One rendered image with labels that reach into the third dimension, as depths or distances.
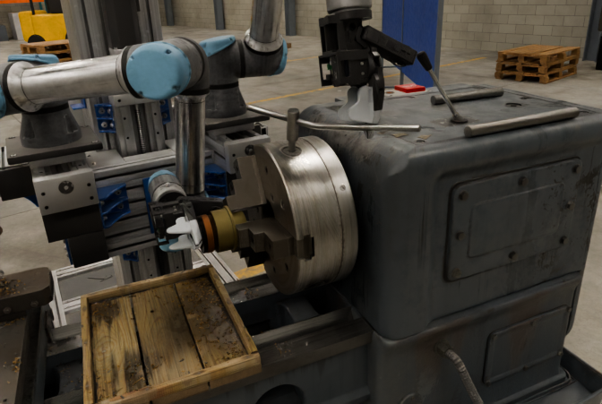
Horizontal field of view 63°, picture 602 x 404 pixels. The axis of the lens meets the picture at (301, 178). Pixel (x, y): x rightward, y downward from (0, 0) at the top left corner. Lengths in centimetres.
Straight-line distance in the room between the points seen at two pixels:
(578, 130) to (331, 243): 56
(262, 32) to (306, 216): 73
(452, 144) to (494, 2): 1149
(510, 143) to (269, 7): 75
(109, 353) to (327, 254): 46
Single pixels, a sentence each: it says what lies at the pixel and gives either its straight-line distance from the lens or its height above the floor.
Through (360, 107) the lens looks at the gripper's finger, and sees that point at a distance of 84.
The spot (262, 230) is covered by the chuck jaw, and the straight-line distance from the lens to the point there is 93.
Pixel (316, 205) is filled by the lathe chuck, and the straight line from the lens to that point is 89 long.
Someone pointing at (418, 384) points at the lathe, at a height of 72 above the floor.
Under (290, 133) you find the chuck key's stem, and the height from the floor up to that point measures 127.
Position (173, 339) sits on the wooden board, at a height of 88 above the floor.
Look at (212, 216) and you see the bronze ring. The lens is 97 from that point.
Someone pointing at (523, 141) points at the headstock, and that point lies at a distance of 104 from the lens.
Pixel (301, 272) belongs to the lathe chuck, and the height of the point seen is 104.
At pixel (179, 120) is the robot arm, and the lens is 126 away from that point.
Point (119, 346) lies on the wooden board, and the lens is 108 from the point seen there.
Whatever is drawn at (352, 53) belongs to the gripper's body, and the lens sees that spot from 82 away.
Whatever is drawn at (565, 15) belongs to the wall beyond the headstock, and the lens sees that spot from 1164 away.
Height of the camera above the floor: 153
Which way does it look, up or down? 21 degrees down
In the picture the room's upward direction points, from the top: 2 degrees counter-clockwise
